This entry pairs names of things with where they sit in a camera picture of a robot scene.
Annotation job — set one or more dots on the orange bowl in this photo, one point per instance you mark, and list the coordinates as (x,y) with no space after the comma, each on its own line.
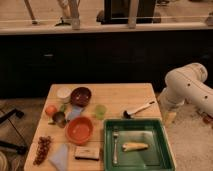
(79,130)

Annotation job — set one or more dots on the green plastic tray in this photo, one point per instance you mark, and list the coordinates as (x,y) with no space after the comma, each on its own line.
(157,157)

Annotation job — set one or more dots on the green translucent cup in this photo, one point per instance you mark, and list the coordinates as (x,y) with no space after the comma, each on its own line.
(100,111)

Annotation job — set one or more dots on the dark red bowl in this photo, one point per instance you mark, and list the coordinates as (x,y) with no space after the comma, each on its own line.
(81,96)

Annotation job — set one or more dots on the wooden table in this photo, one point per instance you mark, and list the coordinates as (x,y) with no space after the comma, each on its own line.
(115,97)

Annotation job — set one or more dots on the silver fork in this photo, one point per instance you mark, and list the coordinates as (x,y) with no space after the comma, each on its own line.
(115,136)

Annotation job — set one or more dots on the white cup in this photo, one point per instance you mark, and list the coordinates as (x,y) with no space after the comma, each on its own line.
(63,94)

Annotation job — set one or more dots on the yellow banana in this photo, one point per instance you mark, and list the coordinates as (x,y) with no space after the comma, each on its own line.
(131,146)

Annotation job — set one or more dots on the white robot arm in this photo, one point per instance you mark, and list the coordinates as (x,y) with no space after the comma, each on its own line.
(187,83)

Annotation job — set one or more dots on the metal cup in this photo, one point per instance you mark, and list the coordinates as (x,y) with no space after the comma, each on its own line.
(59,119)

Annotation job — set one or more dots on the blue plastic piece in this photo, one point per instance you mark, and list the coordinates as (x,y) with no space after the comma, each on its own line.
(75,112)

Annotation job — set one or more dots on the orange fruit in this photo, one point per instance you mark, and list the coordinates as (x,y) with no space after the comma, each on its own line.
(50,110)

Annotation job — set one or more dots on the light blue cloth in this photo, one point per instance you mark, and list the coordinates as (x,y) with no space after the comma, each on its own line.
(60,158)

